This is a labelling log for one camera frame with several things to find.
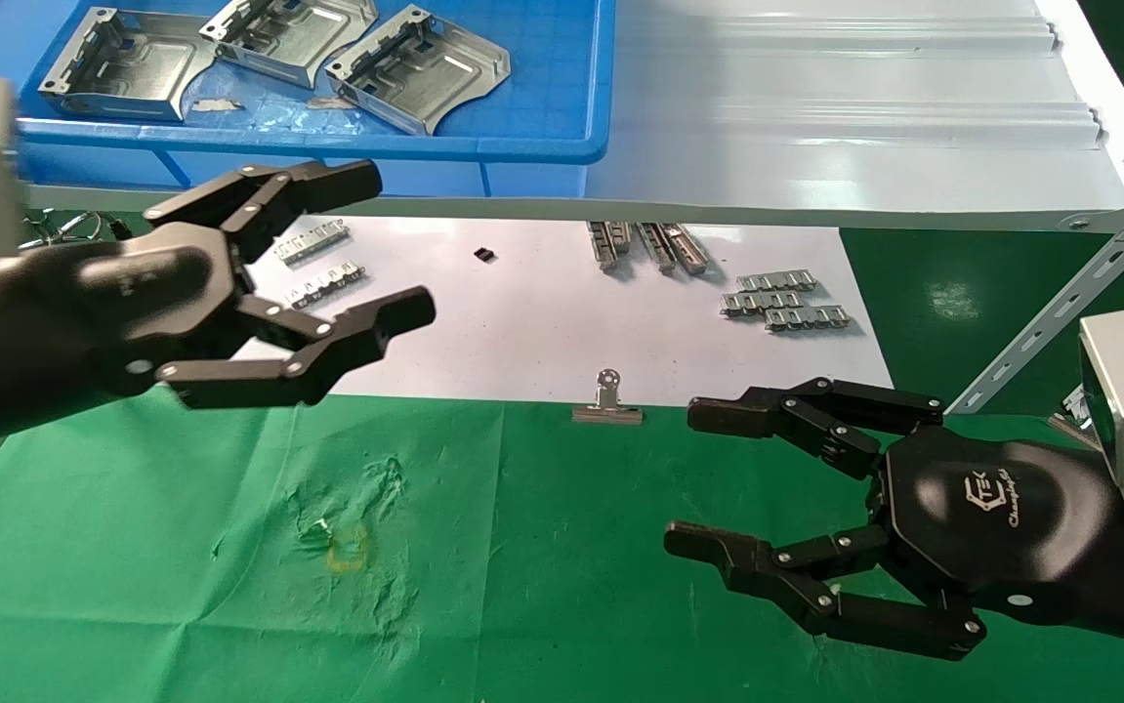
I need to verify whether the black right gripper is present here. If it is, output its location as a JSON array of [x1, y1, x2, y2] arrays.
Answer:
[[663, 377, 1114, 663]]

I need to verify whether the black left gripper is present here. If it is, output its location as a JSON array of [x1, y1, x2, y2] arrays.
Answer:
[[34, 161, 437, 416]]

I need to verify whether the silver sheet metal bracket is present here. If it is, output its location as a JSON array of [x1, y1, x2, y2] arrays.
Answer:
[[37, 8, 221, 123], [198, 0, 380, 91], [324, 4, 512, 136]]

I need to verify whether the small notched metal strip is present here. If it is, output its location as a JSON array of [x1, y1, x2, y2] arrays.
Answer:
[[721, 289, 813, 318], [765, 305, 852, 333], [735, 271, 818, 294], [283, 260, 367, 311], [273, 220, 351, 267]]

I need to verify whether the white paper sheet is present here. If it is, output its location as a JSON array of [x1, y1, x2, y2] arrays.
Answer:
[[229, 215, 896, 409]]

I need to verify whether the silver binder clip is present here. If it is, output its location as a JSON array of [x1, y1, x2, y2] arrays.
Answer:
[[571, 368, 644, 426]]

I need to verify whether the chrome stool base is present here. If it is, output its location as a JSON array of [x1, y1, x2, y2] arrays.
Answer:
[[20, 210, 133, 250]]

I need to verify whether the silver metal clip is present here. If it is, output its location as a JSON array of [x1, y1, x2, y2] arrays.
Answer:
[[1050, 386, 1102, 452]]

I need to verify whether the blue plastic bin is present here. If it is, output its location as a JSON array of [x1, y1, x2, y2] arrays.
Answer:
[[0, 0, 616, 196]]

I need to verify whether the green cloth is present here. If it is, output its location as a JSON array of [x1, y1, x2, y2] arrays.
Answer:
[[0, 386, 1124, 703]]

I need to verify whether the grey slotted angle bar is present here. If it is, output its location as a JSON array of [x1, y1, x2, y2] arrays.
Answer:
[[947, 171, 1124, 416]]

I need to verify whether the white metal shelf panel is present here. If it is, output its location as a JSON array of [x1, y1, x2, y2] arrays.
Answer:
[[20, 0, 1124, 233]]

